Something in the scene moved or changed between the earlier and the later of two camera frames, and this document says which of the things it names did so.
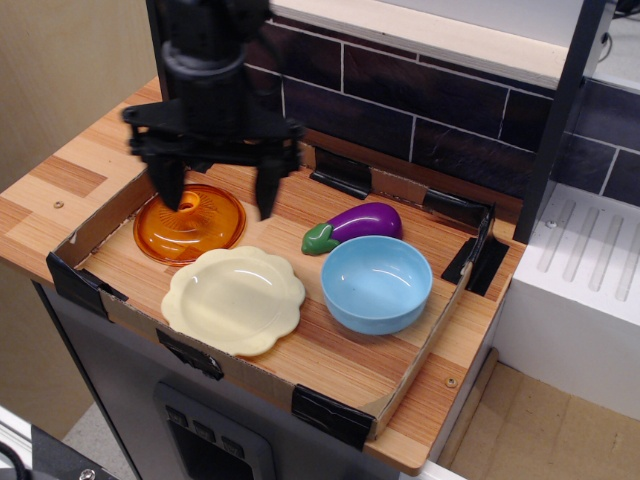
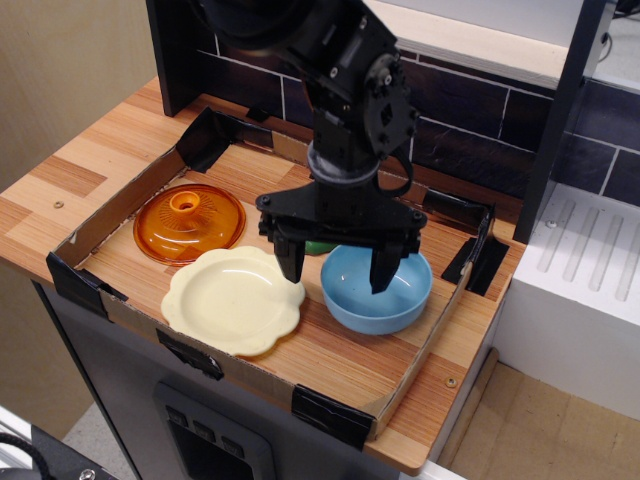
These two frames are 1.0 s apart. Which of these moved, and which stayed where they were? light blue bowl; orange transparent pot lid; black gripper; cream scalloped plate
Moved: black gripper
Stayed: cream scalloped plate; orange transparent pot lid; light blue bowl
